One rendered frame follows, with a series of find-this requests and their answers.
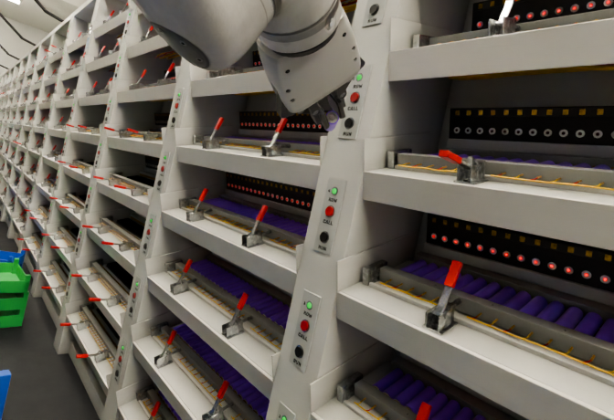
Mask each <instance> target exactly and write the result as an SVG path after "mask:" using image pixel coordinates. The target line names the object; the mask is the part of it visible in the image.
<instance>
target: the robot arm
mask: <svg viewBox="0 0 614 420"><path fill-rule="evenodd" d="M133 2H134V3H135V4H136V6H137V7H138V8H139V9H140V11H141V12H142V13H143V15H144V16H145V17H146V19H147V20H148V21H149V23H150V24H151V25H152V26H153V28H154V29H155V30H156V33H157V34H158V35H159V36H160V37H162V38H163V39H164V40H165V42H166V43H167V44H168V45H169V46H170V47H171V48H172V50H173V51H174V52H175V53H176V54H177V53H178V54H179V55H180V56H181V57H182V58H184V59H185V60H187V61H188V62H190V63H191V64H192V65H194V66H197V67H199V68H203V69H205V70H214V71H218V70H221V69H225V68H228V67H230V66H231V65H233V64H234V63H236V62H237V61H238V60H239V59H241V58H242V56H243V55H244V54H245V53H246V52H247V51H248V50H249V49H250V47H251V46H252V45H253V44H254V43H255V41H256V40H257V46H258V51H259V57H260V60H261V63H262V66H263V68H264V70H265V73H266V75H267V78H268V80H269V82H270V85H271V87H272V88H273V90H274V92H275V93H276V95H277V103H276V111H277V112H278V114H279V115H280V117H281V118H282V119H284V118H287V117H289V116H291V115H294V113H298V114H311V116H312V119H313V120H314V122H315V123H316V124H317V125H318V124H319V123H321V124H322V126H323V127H324V128H325V129H326V130H327V129H328V128H329V126H330V124H329V121H328V119H327V116H326V113H325V111H324V110H323V108H322V107H321V106H320V104H319V103H318V102H317V101H319V100H321V99H322V98H324V97H325V96H327V99H328V101H329V104H330V106H331V107H332V108H333V110H334V111H336V112H337V114H338V115H339V118H340V119H343V118H345V113H344V107H345V106H346V105H345V101H344V98H345V96H346V94H347V92H346V89H347V87H348V85H349V84H350V82H351V81H352V79H353V77H354V76H355V75H356V74H357V73H358V72H359V70H360V69H361V68H362V67H363V66H364V65H365V62H364V61H363V59H362V58H361V57H360V55H359V50H358V46H357V44H356V40H355V35H354V32H353V29H352V28H351V25H350V23H349V20H348V18H347V16H346V14H345V11H344V9H343V8H342V6H341V1H340V0H133Z"/></svg>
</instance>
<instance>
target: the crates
mask: <svg viewBox="0 0 614 420"><path fill-rule="evenodd" d="M25 254H26V250H21V253H15V252H8V251H2V250H0V328H8V327H18V326H22V322H23V318H24V314H25V310H26V304H27V299H28V294H29V291H28V287H29V282H30V279H31V275H30V274H26V273H25V272H24V270H23V269H22V266H23V263H24V259H25Z"/></svg>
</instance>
